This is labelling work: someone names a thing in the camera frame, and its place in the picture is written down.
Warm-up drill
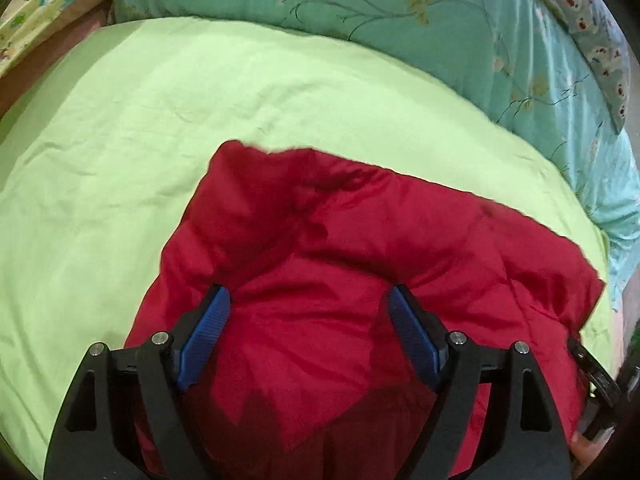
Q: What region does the light green bed sheet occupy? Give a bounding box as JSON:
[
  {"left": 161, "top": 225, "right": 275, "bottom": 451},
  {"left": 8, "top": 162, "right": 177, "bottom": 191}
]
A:
[{"left": 1, "top": 18, "right": 606, "bottom": 474}]

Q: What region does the yellow patterned blanket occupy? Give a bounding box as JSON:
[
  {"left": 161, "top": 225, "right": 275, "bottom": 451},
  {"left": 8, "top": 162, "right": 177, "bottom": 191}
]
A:
[{"left": 0, "top": 0, "right": 120, "bottom": 79}]

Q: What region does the red quilted puffer jacket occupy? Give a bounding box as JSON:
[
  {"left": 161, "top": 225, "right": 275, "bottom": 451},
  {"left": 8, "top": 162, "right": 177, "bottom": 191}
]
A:
[{"left": 127, "top": 141, "right": 603, "bottom": 479}]

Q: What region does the white red-patterned pillow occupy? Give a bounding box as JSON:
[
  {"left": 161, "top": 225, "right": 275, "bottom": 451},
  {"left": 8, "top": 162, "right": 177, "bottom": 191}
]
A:
[{"left": 544, "top": 0, "right": 630, "bottom": 130}]

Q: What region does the teal floral quilt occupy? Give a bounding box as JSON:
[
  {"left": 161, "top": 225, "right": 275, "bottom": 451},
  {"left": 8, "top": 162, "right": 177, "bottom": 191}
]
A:
[{"left": 115, "top": 0, "right": 639, "bottom": 296}]

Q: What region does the person's right hand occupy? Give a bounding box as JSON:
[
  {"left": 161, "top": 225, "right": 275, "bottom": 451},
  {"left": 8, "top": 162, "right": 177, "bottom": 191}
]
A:
[{"left": 570, "top": 431, "right": 608, "bottom": 479}]

